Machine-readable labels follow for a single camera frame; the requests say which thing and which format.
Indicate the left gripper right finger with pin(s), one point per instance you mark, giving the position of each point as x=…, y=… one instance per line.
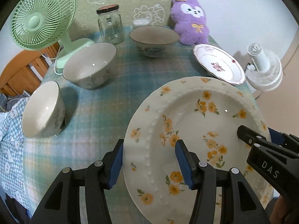
x=239, y=202

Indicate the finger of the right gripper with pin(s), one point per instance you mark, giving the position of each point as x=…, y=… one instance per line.
x=283, y=139
x=249, y=136

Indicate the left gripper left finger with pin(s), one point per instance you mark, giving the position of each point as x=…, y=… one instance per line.
x=61, y=202

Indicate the round yellow flower plate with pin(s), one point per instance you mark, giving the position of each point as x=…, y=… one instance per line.
x=205, y=113

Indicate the red flower white plate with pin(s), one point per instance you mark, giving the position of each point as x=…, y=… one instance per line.
x=219, y=63

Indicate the small grey floral bowl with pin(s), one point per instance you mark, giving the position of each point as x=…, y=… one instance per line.
x=44, y=113

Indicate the blue pattern ceramic bowl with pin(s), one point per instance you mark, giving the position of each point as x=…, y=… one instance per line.
x=153, y=41

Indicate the large grey floral bowl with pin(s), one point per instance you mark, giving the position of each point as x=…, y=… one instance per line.
x=90, y=67

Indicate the blue checkered blanket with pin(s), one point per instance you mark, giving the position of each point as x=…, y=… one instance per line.
x=12, y=146

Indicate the white standing fan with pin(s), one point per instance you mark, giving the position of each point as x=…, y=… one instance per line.
x=264, y=72

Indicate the plaid green tablecloth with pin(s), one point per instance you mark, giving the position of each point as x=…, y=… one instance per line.
x=97, y=119

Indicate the purple plush bunny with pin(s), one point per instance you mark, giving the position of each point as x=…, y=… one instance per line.
x=189, y=22

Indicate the wooden bed headboard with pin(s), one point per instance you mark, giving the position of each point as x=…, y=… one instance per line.
x=26, y=71

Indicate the cotton swab container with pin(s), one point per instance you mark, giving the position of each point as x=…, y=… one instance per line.
x=140, y=22

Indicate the green animal print mat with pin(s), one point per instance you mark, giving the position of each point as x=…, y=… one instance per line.
x=85, y=21

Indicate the glass jar black lid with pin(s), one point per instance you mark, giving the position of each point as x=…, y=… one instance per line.
x=110, y=24

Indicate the green desk fan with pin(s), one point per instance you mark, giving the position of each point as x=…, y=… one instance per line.
x=38, y=24

